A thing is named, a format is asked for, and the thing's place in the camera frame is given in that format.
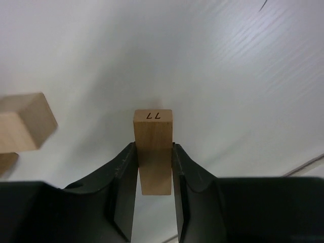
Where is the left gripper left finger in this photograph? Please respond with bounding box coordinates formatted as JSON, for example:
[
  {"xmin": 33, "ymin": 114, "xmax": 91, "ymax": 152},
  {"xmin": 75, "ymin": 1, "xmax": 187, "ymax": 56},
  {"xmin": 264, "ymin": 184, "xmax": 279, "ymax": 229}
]
[{"xmin": 64, "ymin": 143, "xmax": 138, "ymax": 242}]

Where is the light wood hexagonal block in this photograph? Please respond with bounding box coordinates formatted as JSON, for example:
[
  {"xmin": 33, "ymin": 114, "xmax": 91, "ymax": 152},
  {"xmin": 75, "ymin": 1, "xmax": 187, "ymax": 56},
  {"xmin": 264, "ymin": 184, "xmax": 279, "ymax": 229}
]
[{"xmin": 1, "ymin": 93, "xmax": 58, "ymax": 153}]

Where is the long light wood block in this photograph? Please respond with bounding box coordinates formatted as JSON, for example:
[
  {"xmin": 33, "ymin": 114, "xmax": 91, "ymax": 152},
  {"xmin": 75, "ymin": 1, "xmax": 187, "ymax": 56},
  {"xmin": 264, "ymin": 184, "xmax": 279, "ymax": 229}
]
[{"xmin": 133, "ymin": 109, "xmax": 173, "ymax": 195}]

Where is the light wood cube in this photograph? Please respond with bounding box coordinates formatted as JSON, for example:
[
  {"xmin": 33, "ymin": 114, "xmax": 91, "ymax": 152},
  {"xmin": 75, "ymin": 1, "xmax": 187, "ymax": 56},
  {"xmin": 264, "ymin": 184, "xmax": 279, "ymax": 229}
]
[{"xmin": 0, "ymin": 152, "xmax": 19, "ymax": 177}]

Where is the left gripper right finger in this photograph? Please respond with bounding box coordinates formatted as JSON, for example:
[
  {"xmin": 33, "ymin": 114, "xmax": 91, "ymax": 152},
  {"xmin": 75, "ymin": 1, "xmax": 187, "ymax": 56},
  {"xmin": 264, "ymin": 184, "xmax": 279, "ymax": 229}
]
[{"xmin": 172, "ymin": 143, "xmax": 228, "ymax": 242}]

